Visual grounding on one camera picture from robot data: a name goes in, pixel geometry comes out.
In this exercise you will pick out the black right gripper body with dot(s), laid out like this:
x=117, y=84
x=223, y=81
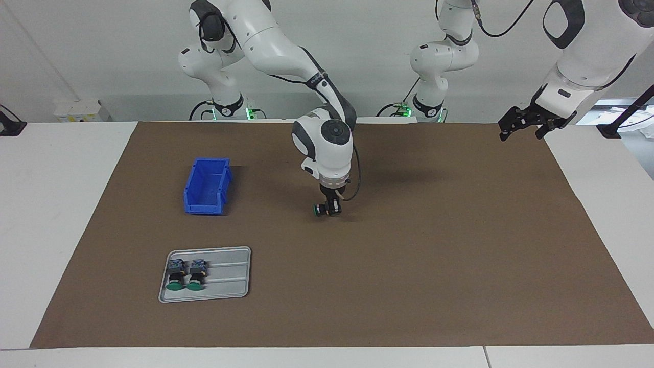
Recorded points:
x=332, y=193

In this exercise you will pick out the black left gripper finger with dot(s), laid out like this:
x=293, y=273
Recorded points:
x=542, y=132
x=504, y=134

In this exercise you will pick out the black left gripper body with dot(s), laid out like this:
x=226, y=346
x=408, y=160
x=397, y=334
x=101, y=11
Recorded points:
x=529, y=116

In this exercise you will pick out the green push button switch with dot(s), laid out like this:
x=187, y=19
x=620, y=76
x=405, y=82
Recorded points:
x=176, y=278
x=318, y=209
x=196, y=278

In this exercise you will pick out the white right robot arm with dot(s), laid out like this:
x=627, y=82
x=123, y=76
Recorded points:
x=276, y=46

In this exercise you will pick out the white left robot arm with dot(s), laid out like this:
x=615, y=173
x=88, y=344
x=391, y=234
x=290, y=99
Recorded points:
x=592, y=51

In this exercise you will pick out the brown table mat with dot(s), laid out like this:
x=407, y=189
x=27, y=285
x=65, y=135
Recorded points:
x=357, y=266

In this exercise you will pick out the white background equipment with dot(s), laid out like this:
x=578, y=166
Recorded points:
x=605, y=108

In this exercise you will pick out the black clamp stand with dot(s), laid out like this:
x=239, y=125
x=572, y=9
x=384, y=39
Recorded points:
x=10, y=127
x=610, y=130

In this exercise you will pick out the blue plastic storage bin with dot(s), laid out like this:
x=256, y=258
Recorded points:
x=207, y=185

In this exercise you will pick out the grey metal tray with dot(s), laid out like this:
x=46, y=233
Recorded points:
x=230, y=278

